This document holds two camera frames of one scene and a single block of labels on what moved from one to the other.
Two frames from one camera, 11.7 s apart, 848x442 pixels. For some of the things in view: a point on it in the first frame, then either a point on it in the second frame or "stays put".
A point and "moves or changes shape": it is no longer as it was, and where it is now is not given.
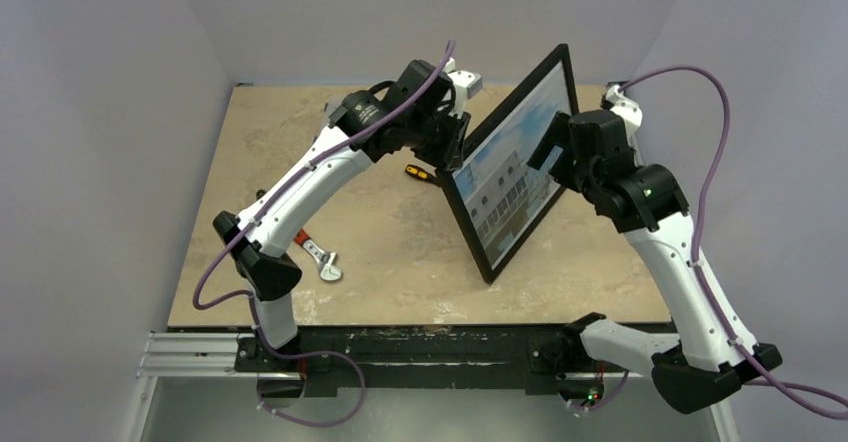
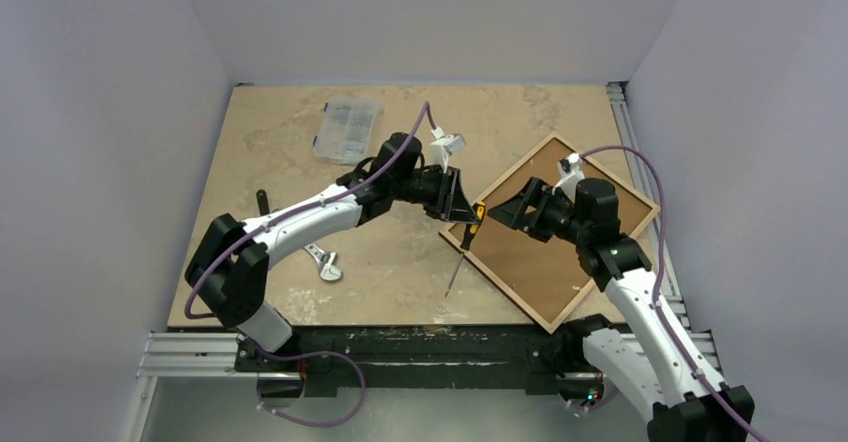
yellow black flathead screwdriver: (420, 173) moves or changes shape
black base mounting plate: (485, 359) stays put
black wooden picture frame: (501, 198) to (549, 278)
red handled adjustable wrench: (326, 269) stays put
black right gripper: (563, 138) to (534, 203)
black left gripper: (450, 154) to (449, 203)
